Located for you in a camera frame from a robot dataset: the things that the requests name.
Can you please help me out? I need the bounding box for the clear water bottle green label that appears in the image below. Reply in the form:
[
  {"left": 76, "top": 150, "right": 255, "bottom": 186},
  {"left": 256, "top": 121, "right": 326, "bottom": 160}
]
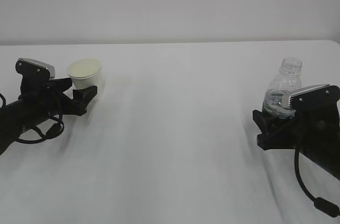
[{"left": 262, "top": 57, "right": 302, "bottom": 119}]

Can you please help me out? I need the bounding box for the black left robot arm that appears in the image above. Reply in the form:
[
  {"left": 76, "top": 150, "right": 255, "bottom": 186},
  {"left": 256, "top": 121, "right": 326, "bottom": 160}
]
[{"left": 1, "top": 78, "right": 98, "bottom": 153}]

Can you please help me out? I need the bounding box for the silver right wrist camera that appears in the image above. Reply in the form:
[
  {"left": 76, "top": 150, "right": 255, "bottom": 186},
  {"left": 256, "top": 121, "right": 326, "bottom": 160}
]
[{"left": 281, "top": 84, "right": 339, "bottom": 113}]

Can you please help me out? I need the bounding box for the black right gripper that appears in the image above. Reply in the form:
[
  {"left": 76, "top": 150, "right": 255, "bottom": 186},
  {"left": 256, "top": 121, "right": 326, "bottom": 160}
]
[{"left": 252, "top": 104, "right": 339, "bottom": 151}]

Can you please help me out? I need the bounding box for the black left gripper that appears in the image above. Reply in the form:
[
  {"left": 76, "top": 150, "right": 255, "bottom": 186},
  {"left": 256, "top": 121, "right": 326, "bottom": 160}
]
[{"left": 18, "top": 77, "right": 98, "bottom": 118}]

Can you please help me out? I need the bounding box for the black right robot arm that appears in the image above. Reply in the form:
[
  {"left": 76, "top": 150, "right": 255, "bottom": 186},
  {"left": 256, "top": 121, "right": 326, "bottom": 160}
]
[{"left": 252, "top": 104, "right": 339, "bottom": 179}]

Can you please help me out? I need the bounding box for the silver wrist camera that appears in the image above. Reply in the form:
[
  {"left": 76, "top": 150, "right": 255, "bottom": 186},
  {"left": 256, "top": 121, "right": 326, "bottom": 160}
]
[
  {"left": 15, "top": 58, "right": 55, "bottom": 94},
  {"left": 281, "top": 84, "right": 339, "bottom": 113}
]

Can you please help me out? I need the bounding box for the white paper cup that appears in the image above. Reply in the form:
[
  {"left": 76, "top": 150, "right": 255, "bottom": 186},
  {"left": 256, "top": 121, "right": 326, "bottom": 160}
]
[{"left": 67, "top": 58, "right": 104, "bottom": 102}]

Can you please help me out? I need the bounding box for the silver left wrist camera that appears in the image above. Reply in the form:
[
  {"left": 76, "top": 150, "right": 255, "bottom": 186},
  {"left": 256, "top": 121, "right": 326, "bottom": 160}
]
[{"left": 15, "top": 58, "right": 55, "bottom": 94}]

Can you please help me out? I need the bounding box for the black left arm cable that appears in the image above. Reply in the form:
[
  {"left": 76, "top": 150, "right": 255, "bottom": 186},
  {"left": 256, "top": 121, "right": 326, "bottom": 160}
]
[{"left": 0, "top": 85, "right": 65, "bottom": 145}]

